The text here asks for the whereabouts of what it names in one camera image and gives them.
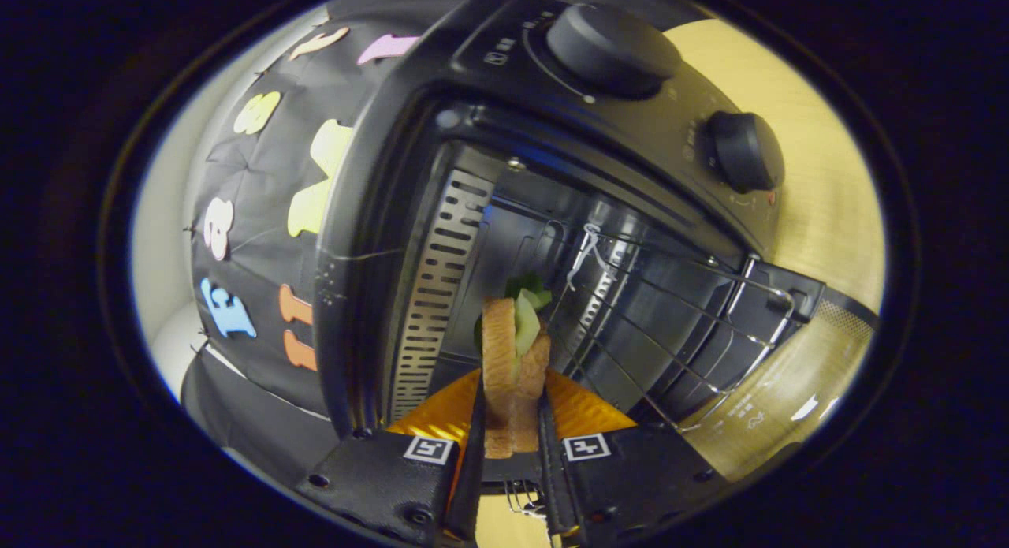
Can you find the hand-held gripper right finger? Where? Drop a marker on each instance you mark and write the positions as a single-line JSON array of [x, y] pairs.
[[623, 477]]

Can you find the sandwich with lettuce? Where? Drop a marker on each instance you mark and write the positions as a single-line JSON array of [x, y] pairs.
[[500, 359]]

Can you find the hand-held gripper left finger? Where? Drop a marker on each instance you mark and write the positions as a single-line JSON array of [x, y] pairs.
[[378, 477]]

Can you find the black toaster oven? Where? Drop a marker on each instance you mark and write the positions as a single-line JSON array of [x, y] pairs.
[[631, 122]]

